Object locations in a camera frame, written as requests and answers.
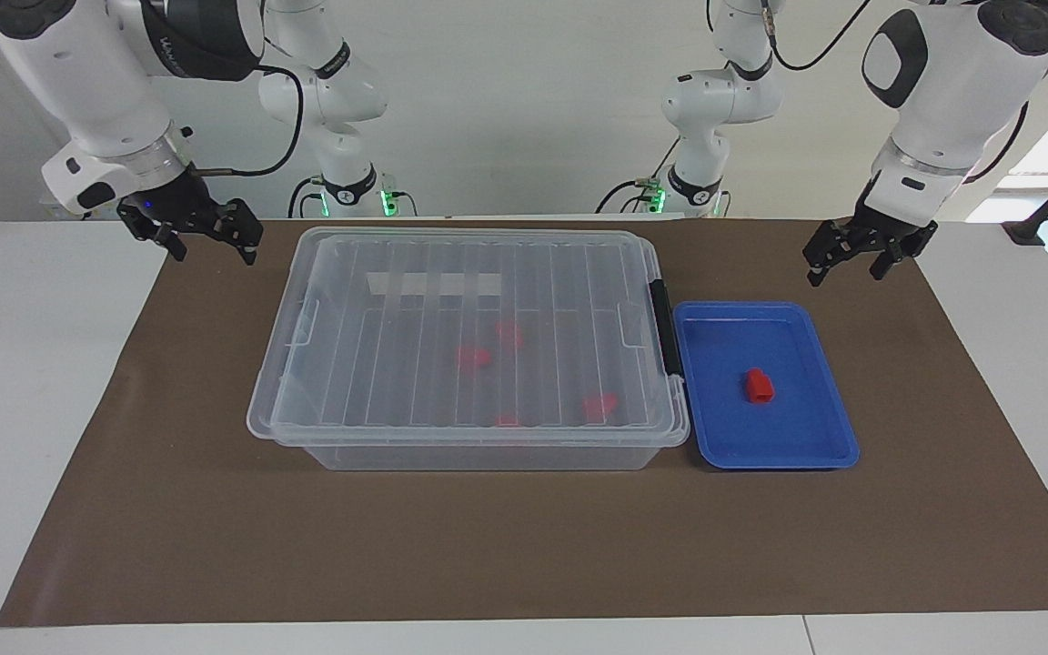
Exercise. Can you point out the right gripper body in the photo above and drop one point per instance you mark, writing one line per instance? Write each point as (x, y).
(174, 202)

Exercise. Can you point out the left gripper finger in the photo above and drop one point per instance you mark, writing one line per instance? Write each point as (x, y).
(833, 246)
(906, 247)

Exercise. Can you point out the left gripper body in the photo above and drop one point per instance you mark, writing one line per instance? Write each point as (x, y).
(883, 223)

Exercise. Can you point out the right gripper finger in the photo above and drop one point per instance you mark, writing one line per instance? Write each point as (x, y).
(162, 236)
(244, 227)

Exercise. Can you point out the red block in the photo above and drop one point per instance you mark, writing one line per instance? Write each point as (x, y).
(474, 357)
(506, 420)
(759, 387)
(599, 406)
(508, 333)

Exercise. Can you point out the clear plastic box lid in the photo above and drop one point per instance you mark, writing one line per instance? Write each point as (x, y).
(415, 364)

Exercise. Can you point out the clear plastic storage box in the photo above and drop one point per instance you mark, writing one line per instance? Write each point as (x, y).
(488, 458)

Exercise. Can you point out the blue plastic tray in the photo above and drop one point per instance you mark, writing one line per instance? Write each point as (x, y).
(797, 428)

